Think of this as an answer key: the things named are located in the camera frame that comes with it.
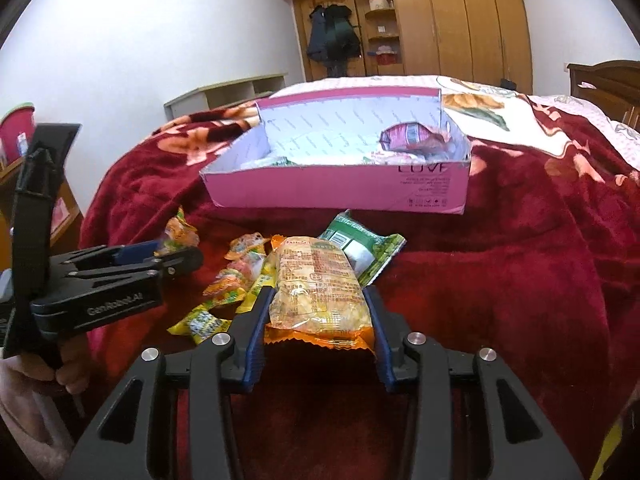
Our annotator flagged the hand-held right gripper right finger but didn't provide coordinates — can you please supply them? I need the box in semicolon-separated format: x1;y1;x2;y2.
364;285;583;480

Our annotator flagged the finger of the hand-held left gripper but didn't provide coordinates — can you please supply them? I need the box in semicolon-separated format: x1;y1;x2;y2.
50;241;163;273
67;247;204;291

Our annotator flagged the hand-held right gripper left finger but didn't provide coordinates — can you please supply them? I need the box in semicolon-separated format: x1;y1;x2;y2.
70;285;276;480

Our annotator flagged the orange twist candy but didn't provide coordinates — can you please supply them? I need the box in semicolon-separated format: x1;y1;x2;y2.
155;207;201;256

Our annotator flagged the pile of small candies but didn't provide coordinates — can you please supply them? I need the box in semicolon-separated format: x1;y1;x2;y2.
167;232;278;346

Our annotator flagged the orange cracker packet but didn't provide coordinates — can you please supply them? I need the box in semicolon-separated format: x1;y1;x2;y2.
264;235;378;361

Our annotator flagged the pink cardboard box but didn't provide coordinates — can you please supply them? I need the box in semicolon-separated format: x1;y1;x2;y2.
199;85;473;216

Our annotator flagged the person's left hand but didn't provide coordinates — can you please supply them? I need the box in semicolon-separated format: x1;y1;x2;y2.
10;340;91;396

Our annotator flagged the wooden side cabinet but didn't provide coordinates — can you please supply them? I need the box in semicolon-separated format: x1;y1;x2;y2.
0;157;83;271

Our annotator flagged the red floral blanket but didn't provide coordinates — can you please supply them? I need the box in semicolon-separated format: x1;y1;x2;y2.
82;75;640;480

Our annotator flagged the grey low shelf unit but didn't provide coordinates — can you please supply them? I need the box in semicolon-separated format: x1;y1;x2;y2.
164;74;288;121

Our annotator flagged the red round container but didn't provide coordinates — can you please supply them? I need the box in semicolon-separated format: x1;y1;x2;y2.
0;104;37;167

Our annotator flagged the dark blue hanging jacket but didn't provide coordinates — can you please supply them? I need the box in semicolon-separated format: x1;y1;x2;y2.
306;5;333;63

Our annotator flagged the dark green hanging jacket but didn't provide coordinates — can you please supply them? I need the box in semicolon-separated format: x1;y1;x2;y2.
325;4;362;78

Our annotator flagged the pink checked bed sheet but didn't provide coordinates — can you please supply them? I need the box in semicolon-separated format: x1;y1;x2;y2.
270;74;640;141

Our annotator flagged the wooden wardrobe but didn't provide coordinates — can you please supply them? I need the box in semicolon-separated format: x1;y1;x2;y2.
268;0;533;96

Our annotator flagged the wooden headboard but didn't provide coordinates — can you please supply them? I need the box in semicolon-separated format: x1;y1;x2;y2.
566;60;640;128

